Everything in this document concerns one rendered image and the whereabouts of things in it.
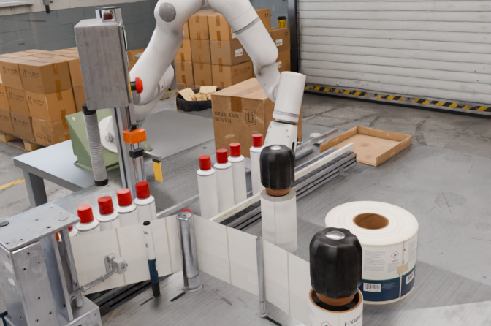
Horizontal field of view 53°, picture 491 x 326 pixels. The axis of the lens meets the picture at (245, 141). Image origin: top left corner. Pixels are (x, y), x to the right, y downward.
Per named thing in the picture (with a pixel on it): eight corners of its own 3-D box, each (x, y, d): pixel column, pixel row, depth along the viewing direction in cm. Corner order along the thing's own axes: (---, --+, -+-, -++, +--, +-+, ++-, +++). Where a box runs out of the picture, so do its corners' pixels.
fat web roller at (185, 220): (191, 295, 111) (183, 222, 105) (178, 288, 114) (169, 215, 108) (206, 286, 114) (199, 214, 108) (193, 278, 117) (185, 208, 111)
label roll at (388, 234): (434, 284, 110) (438, 227, 105) (363, 316, 102) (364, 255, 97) (373, 244, 127) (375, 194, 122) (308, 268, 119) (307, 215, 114)
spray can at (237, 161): (239, 212, 148) (234, 148, 141) (226, 207, 151) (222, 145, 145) (250, 205, 152) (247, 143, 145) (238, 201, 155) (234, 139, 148)
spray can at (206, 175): (210, 228, 140) (204, 161, 133) (198, 223, 143) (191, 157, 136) (223, 221, 143) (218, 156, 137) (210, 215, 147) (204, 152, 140)
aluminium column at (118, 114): (140, 248, 141) (104, 8, 119) (131, 243, 144) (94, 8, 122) (153, 242, 144) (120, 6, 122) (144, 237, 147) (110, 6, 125)
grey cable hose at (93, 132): (99, 188, 123) (85, 107, 116) (92, 185, 125) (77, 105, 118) (111, 183, 125) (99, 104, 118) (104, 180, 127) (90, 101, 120)
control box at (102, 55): (88, 111, 112) (73, 26, 106) (93, 94, 128) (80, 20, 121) (133, 106, 114) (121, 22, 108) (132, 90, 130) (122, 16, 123)
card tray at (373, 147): (376, 167, 187) (377, 157, 186) (319, 153, 204) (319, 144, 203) (411, 144, 208) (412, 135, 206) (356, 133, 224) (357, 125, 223)
